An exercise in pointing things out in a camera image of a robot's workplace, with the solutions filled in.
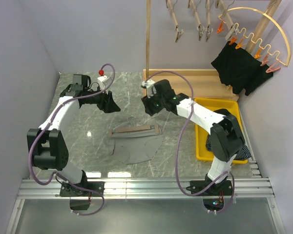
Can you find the orange clothespin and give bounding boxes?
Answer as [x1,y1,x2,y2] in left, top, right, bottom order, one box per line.
[254,47,265,59]
[235,36,246,50]
[229,37,238,45]
[216,20,226,34]

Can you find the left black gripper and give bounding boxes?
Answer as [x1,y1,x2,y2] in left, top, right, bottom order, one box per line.
[84,84,120,113]

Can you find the gold semicircle clip hanger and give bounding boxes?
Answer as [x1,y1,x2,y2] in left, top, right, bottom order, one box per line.
[229,1,291,67]

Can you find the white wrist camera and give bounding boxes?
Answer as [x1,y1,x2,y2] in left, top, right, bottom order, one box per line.
[97,70,111,90]
[141,79,157,98]

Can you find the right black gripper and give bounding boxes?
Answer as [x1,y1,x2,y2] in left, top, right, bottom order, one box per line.
[141,90,165,117]

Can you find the yellow plastic tray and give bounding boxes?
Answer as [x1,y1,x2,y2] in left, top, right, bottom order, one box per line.
[194,97,243,162]

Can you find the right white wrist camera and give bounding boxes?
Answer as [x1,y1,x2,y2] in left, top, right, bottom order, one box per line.
[141,79,157,98]

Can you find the pink clothespin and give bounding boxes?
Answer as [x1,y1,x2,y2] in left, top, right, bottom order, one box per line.
[260,53,270,67]
[266,60,281,74]

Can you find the wooden drying rack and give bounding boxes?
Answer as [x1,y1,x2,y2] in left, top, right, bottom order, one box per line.
[143,0,281,101]

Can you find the striped navy underwear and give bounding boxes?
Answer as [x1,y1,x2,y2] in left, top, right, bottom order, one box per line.
[205,135,251,161]

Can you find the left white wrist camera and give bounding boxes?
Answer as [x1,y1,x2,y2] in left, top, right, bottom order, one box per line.
[97,70,111,90]

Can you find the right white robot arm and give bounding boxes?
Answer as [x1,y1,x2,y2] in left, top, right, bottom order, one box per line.
[141,79,245,196]

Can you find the aluminium mounting rail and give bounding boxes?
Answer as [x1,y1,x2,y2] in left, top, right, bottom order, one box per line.
[6,159,286,234]

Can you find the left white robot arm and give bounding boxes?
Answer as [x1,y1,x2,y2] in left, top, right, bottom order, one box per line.
[27,70,121,196]

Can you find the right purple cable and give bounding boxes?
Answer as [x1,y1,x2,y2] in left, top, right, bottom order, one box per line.
[143,70,235,215]

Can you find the black hanging underwear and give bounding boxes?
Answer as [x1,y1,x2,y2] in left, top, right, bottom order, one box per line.
[211,42,273,96]

